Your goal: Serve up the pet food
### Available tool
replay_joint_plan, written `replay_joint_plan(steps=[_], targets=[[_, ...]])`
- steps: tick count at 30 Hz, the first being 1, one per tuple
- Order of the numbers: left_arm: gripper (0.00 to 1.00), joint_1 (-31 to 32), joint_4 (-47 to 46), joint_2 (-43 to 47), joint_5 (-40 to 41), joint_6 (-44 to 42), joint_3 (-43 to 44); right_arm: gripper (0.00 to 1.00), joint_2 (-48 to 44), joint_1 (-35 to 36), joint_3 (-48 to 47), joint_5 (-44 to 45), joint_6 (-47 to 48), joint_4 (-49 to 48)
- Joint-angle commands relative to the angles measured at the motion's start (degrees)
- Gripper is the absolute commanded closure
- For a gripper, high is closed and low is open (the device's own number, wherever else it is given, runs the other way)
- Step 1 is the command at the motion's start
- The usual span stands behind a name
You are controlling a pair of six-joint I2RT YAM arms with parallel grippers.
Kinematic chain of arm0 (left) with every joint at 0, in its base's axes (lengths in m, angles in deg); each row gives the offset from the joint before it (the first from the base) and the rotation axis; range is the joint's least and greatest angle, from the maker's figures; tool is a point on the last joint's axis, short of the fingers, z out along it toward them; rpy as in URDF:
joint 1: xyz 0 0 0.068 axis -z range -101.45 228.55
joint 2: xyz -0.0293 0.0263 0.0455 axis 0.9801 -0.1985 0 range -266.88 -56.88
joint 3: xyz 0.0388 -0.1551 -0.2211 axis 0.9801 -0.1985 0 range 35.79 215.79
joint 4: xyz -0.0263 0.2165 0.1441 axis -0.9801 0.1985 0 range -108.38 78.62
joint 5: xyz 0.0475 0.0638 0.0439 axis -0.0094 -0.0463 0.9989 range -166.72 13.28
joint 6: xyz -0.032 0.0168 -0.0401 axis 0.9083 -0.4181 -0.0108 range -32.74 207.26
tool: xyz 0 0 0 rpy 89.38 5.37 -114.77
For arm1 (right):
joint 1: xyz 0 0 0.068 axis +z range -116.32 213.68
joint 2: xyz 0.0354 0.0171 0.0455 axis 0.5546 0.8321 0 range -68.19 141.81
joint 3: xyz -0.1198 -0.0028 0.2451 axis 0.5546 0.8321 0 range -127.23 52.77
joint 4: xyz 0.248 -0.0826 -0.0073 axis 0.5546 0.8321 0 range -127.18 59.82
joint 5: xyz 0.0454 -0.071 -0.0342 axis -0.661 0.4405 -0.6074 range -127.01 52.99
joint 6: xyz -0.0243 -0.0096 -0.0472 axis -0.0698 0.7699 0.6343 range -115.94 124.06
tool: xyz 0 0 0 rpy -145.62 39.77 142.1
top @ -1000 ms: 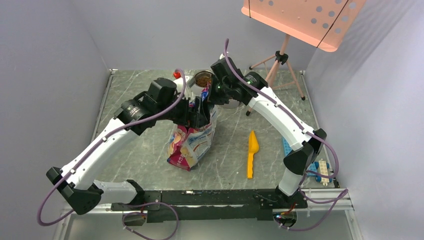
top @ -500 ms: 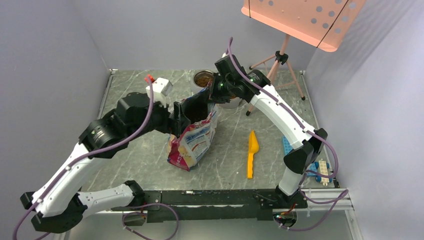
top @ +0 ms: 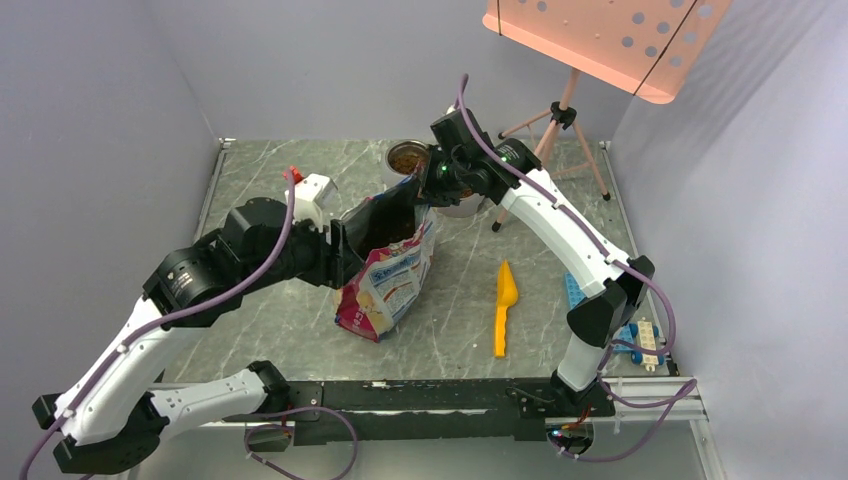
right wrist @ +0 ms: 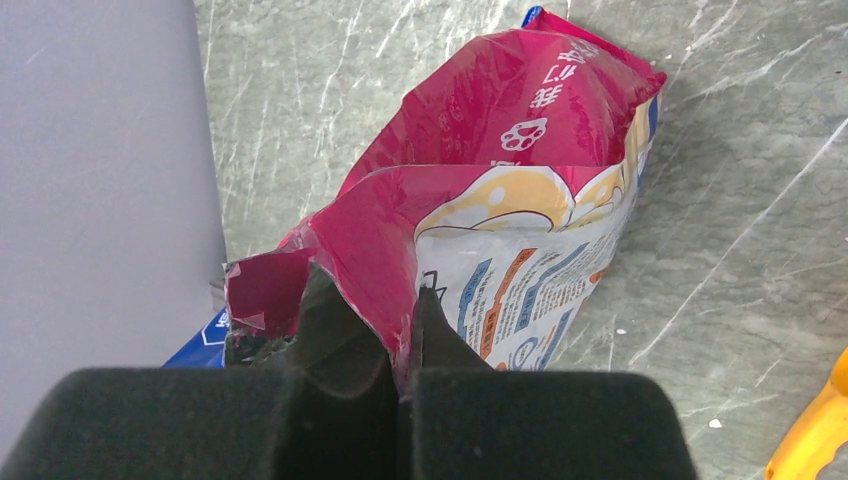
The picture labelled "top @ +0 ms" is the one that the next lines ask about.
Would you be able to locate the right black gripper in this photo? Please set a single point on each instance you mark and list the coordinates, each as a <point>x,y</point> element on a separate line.
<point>432,193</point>

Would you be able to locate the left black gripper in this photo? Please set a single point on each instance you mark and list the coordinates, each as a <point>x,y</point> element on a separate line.
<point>337,261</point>

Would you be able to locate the colourful pet food bag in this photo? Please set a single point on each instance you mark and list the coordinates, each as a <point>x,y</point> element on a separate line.
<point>392,235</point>

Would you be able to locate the yellow plastic scoop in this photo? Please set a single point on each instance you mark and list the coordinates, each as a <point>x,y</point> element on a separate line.
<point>506,297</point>

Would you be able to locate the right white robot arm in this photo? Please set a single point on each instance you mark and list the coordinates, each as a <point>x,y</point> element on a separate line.
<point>512,176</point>

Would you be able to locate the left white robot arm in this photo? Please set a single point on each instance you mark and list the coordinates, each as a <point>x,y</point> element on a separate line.
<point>113,418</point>

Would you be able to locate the brown pet food kibble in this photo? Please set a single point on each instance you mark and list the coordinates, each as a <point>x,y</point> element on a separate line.
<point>407,161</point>

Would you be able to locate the grey double pet bowl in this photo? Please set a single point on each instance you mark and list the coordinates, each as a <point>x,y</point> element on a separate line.
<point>470,204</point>

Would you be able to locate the pink music stand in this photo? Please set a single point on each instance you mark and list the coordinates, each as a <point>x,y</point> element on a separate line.
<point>644,48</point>

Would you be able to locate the white toy brick car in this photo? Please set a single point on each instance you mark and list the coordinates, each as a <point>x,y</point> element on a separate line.
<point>645,334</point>

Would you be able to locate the blue building base plate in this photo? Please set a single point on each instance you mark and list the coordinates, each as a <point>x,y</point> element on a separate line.
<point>576,291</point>

